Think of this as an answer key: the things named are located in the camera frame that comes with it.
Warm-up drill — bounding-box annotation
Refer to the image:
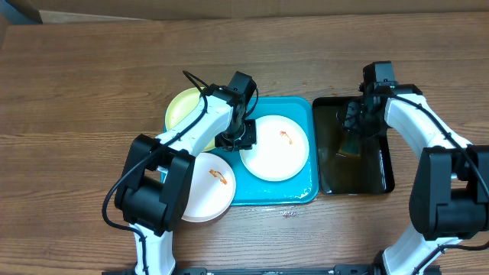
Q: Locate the yellow green sponge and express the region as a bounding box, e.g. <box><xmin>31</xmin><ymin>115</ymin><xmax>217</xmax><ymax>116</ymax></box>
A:
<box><xmin>338</xmin><ymin>134</ymin><xmax>360</xmax><ymax>157</ymax></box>

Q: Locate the white plate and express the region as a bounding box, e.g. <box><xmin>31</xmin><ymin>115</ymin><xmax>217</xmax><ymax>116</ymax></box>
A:
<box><xmin>240</xmin><ymin>115</ymin><xmax>309</xmax><ymax>182</ymax></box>
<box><xmin>182</xmin><ymin>153</ymin><xmax>236</xmax><ymax>223</ymax></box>

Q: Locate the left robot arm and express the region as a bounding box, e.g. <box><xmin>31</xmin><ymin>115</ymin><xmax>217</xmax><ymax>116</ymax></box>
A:
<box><xmin>102</xmin><ymin>72</ymin><xmax>258</xmax><ymax>274</ymax></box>

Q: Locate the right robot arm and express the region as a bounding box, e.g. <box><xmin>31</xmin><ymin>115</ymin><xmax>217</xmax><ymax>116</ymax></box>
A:
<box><xmin>337</xmin><ymin>61</ymin><xmax>488</xmax><ymax>274</ymax></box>

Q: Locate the black water tray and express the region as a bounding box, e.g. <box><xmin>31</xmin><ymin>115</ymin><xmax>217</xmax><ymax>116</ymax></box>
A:
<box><xmin>313</xmin><ymin>96</ymin><xmax>395</xmax><ymax>195</ymax></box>

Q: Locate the yellow plate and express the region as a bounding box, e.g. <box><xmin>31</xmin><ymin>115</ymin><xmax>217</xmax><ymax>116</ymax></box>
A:
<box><xmin>164</xmin><ymin>88</ymin><xmax>216</xmax><ymax>152</ymax></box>

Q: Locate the brown cardboard backdrop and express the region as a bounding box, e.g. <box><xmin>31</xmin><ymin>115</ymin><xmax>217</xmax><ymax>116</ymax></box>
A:
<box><xmin>1</xmin><ymin>0</ymin><xmax>488</xmax><ymax>24</ymax></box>

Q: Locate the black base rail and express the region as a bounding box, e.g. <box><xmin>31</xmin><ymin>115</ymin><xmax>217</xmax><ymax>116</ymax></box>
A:
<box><xmin>102</xmin><ymin>263</ymin><xmax>442</xmax><ymax>275</ymax></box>

